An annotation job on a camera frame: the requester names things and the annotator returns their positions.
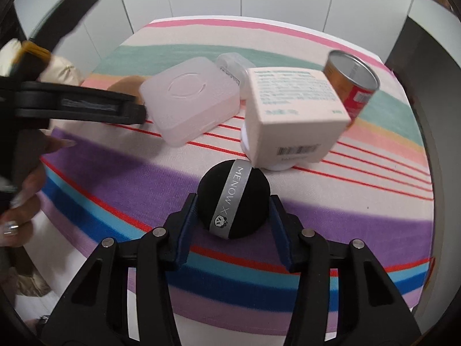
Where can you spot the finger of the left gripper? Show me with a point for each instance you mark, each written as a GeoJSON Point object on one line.
{"type": "Point", "coordinates": [66, 102]}

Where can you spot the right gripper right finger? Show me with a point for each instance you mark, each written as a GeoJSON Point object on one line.
{"type": "Point", "coordinates": [371, 310]}

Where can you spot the red orange tin can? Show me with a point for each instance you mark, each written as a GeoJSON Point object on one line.
{"type": "Point", "coordinates": [352, 79]}

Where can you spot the round white cream jar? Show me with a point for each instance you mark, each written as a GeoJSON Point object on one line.
{"type": "Point", "coordinates": [271, 164]}

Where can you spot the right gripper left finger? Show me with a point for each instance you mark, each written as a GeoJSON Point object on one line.
{"type": "Point", "coordinates": [180, 228]}

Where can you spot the white cardboard cosmetic box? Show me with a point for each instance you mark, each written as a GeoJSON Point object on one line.
{"type": "Point", "coordinates": [293, 113]}

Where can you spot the striped colourful cloth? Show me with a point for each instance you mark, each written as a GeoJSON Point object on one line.
{"type": "Point", "coordinates": [121, 182]}

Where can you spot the translucent plastic square case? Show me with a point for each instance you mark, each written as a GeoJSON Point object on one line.
{"type": "Point", "coordinates": [189, 99]}

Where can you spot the left hand with long nails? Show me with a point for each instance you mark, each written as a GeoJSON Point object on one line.
{"type": "Point", "coordinates": [16, 222]}

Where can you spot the cream padded armchair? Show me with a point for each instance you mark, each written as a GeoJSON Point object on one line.
{"type": "Point", "coordinates": [59, 71]}

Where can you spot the beige makeup sponge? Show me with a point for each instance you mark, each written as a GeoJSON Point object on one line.
{"type": "Point", "coordinates": [128, 85]}

